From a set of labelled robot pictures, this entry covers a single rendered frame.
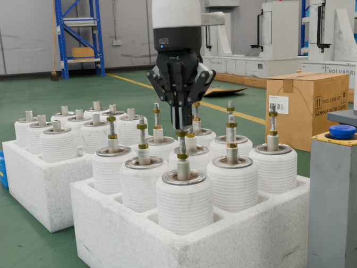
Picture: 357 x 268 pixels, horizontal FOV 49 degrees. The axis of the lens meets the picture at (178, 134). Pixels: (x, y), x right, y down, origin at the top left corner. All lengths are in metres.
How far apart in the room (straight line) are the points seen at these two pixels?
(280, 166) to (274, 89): 1.03
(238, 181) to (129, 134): 0.56
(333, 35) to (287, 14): 0.75
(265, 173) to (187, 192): 0.22
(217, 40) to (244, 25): 2.77
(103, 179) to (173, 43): 0.36
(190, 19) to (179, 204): 0.28
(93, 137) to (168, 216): 0.54
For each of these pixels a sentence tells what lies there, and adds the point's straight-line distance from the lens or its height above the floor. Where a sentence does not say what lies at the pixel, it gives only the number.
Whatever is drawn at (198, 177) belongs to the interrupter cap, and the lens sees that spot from 0.66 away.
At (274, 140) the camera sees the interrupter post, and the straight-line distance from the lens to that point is 0.82.
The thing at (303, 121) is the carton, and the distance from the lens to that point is 1.73.
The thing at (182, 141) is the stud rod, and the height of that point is 0.32.
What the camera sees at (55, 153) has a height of 0.20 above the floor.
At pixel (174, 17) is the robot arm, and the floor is 0.51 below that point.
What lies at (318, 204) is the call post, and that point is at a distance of 0.70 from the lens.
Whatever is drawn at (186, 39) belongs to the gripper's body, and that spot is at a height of 0.48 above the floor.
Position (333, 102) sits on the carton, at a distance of 1.84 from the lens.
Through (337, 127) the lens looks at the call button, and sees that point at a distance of 0.68.
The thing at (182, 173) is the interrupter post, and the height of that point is 0.26.
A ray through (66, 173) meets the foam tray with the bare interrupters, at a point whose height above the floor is 0.15.
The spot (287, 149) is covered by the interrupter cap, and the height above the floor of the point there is 0.25.
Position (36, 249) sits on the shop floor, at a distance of 1.06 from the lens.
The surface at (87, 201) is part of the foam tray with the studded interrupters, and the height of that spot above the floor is 0.16.
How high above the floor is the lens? 0.48
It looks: 13 degrees down
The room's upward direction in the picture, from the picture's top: 3 degrees counter-clockwise
